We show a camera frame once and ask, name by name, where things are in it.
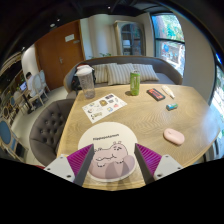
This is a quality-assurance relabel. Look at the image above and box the striped cushion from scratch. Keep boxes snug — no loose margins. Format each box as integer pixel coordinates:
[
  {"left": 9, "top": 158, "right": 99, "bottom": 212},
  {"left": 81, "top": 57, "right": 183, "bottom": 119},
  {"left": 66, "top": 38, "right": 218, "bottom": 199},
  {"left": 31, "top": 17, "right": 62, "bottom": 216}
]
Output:
[
  {"left": 93, "top": 63, "right": 116, "bottom": 85},
  {"left": 106, "top": 63, "right": 134, "bottom": 85},
  {"left": 133, "top": 64, "right": 159, "bottom": 81}
]

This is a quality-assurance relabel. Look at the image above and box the green drink can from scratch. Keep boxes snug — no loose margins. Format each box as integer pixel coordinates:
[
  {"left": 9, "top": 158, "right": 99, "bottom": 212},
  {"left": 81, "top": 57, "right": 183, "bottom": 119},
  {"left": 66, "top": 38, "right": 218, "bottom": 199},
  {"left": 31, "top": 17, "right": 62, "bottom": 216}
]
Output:
[{"left": 130, "top": 70, "right": 140, "bottom": 96}]

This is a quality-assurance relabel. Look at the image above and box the right striped cushion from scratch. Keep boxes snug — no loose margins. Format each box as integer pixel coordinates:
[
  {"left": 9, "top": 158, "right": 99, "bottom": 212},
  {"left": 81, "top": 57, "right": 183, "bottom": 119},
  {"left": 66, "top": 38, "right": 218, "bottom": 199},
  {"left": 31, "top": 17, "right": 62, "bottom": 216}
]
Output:
[{"left": 133, "top": 64, "right": 159, "bottom": 81}]

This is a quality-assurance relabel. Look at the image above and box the black bag on sofa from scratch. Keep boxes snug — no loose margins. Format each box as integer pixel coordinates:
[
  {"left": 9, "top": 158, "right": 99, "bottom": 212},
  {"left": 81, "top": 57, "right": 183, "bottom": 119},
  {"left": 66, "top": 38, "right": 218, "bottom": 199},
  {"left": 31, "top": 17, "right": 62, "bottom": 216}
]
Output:
[{"left": 71, "top": 71, "right": 96, "bottom": 92}]

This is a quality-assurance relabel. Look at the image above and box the white chair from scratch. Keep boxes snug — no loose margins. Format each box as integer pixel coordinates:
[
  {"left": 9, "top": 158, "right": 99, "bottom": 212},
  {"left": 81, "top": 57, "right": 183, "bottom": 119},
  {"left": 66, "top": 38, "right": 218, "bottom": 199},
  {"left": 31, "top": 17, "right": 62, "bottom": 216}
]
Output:
[{"left": 28, "top": 74, "right": 47, "bottom": 104}]

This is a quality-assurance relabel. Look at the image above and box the orange wooden door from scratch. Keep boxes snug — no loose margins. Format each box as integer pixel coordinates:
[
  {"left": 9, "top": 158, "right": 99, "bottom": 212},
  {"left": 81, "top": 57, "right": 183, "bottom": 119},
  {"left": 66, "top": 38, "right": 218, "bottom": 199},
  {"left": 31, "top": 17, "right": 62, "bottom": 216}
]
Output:
[{"left": 35, "top": 20, "right": 84, "bottom": 90}]

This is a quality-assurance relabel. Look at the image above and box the black framed window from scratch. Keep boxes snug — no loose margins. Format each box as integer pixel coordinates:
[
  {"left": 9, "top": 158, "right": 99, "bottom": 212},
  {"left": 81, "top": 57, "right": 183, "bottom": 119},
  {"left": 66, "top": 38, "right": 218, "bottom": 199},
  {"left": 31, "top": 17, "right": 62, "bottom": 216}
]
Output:
[{"left": 151, "top": 14, "right": 185, "bottom": 75}]

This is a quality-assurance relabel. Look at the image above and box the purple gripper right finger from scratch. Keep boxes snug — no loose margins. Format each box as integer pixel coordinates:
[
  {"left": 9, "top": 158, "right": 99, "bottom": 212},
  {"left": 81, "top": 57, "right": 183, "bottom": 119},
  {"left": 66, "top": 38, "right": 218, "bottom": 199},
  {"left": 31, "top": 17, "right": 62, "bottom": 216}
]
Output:
[{"left": 134, "top": 143, "right": 182, "bottom": 184}]

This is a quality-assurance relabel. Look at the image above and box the clear shaker bottle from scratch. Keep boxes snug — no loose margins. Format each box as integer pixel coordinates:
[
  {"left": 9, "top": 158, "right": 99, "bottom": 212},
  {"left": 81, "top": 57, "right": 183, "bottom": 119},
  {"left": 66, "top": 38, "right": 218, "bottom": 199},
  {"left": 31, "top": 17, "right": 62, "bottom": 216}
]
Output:
[{"left": 76, "top": 65, "right": 95, "bottom": 99}]

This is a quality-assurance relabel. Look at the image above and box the cream white tube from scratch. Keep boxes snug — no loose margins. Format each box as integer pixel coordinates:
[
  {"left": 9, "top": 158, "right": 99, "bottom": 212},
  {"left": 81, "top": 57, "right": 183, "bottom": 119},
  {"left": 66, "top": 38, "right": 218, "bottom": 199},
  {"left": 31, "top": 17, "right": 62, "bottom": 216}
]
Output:
[{"left": 162, "top": 85, "right": 175, "bottom": 99}]

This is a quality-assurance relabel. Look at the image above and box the small teal eraser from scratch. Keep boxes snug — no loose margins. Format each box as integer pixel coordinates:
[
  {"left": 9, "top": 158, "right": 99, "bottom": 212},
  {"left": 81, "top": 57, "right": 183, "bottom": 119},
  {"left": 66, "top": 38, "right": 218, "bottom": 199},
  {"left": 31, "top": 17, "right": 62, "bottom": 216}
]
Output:
[{"left": 166, "top": 103, "right": 178, "bottom": 111}]

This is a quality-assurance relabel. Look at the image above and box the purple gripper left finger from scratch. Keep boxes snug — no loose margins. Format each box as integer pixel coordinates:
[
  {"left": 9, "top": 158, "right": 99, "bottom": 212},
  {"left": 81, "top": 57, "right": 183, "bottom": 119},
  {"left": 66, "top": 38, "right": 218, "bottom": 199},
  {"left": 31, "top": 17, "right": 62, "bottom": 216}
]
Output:
[{"left": 44, "top": 144, "right": 94, "bottom": 186}]

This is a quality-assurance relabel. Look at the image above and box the round hippo mouse pad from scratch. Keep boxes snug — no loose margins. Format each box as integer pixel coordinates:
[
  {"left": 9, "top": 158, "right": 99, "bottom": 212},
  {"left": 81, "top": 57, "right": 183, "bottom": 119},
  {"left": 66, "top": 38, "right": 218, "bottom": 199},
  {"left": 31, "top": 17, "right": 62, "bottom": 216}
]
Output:
[{"left": 78, "top": 122, "right": 137, "bottom": 182}]

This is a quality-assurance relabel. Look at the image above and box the arched glass cabinet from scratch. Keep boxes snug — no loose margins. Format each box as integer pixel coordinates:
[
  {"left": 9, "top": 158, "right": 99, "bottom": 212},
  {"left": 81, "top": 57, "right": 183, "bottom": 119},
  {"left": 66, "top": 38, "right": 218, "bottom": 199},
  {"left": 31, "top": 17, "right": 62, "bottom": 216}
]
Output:
[{"left": 114, "top": 21, "right": 145, "bottom": 56}]

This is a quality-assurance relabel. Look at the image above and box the left striped cushion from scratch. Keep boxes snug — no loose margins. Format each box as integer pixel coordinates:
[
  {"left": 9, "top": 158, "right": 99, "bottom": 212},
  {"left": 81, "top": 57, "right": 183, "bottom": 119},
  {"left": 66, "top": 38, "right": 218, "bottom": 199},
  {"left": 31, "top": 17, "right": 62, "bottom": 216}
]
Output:
[{"left": 93, "top": 63, "right": 116, "bottom": 85}]

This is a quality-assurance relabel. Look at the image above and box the sticker sheet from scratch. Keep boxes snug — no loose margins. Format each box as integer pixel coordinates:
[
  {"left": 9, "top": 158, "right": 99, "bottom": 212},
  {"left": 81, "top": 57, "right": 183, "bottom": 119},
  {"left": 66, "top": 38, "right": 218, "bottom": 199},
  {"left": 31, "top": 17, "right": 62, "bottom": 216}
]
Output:
[{"left": 82, "top": 93, "right": 127, "bottom": 123}]

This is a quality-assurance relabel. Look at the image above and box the middle striped cushion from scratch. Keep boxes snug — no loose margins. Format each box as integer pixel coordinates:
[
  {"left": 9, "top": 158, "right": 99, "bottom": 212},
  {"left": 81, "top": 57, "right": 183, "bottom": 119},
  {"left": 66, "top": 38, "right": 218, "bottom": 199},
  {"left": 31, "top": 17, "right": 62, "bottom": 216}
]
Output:
[{"left": 106, "top": 63, "right": 134, "bottom": 85}]

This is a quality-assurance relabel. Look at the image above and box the person in white shirt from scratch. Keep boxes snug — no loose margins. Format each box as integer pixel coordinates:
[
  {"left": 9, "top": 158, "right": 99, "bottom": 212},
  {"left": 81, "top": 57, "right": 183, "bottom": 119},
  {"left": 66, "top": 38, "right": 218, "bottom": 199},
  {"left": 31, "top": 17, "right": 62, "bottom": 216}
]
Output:
[{"left": 26, "top": 72, "right": 36, "bottom": 98}]

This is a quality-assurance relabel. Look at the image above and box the grey tufted armchair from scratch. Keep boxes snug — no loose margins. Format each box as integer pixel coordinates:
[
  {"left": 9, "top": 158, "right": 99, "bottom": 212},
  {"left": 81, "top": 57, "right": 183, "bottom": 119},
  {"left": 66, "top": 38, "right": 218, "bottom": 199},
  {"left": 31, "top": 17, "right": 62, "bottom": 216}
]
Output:
[{"left": 29, "top": 99, "right": 74, "bottom": 166}]

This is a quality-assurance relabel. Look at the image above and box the grey sofa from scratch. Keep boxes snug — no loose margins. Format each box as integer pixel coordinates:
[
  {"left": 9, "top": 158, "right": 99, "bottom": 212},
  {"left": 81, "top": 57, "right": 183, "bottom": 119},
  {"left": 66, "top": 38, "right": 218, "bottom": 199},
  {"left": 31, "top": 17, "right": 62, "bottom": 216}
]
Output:
[{"left": 63, "top": 56, "right": 183, "bottom": 93}]

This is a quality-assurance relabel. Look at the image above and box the black red box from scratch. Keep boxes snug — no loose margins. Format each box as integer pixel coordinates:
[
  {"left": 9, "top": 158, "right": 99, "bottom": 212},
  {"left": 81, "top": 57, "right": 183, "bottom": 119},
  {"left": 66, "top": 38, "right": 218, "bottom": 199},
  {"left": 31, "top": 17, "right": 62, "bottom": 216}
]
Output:
[{"left": 147, "top": 88, "right": 165, "bottom": 101}]

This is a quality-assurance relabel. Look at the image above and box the blue round-back chair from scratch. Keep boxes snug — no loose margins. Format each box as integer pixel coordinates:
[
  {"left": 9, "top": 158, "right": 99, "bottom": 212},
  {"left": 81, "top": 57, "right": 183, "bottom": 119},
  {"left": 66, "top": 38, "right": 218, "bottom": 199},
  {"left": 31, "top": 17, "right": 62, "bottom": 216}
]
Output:
[{"left": 0, "top": 119, "right": 25, "bottom": 159}]

